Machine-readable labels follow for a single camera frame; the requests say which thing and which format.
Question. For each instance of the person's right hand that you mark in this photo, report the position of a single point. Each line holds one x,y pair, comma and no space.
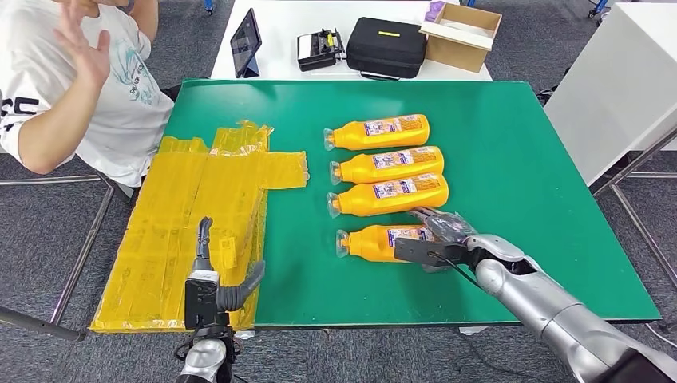
90,53

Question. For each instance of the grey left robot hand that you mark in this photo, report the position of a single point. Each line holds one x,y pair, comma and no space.
203,261

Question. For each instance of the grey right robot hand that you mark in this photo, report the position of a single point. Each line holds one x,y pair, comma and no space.
447,227

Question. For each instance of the orange detergent bottle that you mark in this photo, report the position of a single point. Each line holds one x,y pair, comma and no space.
365,246
370,203
365,172
370,140

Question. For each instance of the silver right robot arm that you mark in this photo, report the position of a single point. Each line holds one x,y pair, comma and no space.
555,312

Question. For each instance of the yellow taped plastic sheet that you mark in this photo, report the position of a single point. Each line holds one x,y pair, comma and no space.
158,222

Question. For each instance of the person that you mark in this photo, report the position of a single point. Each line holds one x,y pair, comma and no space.
121,116

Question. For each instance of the white table support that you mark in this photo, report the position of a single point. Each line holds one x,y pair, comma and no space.
244,334
473,331

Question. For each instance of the black tablet on stand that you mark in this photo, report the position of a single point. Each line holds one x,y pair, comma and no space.
246,42

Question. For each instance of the brown cardboard box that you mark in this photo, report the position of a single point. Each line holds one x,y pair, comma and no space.
455,53

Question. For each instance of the black carrying case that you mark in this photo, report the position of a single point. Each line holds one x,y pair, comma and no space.
386,50

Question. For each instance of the white table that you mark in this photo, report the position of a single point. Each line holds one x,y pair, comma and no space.
285,31

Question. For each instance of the purple packet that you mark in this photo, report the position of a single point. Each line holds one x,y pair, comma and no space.
435,10

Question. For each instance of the black remote controller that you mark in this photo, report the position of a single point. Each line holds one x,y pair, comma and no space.
320,50

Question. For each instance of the white cabinet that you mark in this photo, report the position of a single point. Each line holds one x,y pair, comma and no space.
619,79

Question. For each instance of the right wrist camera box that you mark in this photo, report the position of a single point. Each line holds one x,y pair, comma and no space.
418,251

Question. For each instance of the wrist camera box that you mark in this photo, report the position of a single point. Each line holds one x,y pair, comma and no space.
201,304
418,251

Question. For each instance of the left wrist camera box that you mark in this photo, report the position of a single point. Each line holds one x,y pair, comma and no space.
201,304

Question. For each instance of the grey metal tube frame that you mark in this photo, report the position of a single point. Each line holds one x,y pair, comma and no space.
32,321

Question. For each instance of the grey metal table frame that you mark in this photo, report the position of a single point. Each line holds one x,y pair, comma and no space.
656,150

